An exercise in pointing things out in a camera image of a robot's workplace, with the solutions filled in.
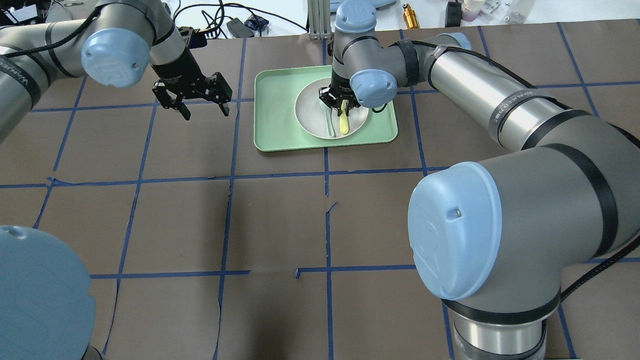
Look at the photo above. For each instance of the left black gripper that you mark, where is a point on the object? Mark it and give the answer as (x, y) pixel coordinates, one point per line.
(183, 68)

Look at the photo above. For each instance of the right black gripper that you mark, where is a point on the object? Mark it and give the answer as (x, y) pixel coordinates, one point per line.
(340, 88)

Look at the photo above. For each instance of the yellow plastic fork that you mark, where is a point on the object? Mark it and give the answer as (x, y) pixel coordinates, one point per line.
(344, 126)

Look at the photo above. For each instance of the white round plate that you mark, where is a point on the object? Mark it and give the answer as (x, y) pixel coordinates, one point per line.
(310, 112)

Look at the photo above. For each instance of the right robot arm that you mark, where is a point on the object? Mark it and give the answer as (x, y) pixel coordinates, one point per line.
(491, 238)

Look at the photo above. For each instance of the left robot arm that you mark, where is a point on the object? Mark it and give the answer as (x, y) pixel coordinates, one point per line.
(46, 310)

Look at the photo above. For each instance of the pale green plastic spoon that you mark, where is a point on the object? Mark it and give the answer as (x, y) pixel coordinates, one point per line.
(331, 115)

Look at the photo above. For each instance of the light green tray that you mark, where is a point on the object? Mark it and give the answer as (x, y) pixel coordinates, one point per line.
(276, 127)

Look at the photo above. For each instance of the gold metal cylinder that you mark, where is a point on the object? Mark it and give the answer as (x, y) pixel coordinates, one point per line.
(410, 16)

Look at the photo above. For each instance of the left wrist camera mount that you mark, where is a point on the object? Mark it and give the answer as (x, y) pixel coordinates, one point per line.
(192, 37)

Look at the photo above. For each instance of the aluminium frame post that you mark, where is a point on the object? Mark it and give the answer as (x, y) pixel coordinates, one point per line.
(318, 17)

